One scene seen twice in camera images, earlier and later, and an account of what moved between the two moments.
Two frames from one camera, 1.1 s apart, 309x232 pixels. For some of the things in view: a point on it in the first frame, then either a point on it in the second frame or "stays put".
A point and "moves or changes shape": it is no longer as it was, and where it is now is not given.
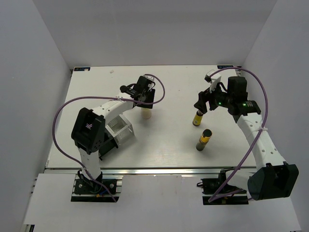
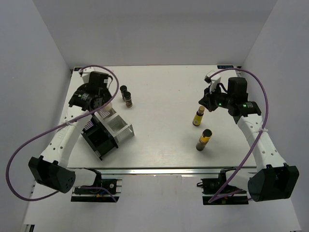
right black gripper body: [218, 98] stays put
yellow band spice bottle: [206, 134] stays put
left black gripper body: [149, 96] → [106, 96]
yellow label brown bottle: [198, 118] stays put
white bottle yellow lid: [146, 113] moves or changes shape
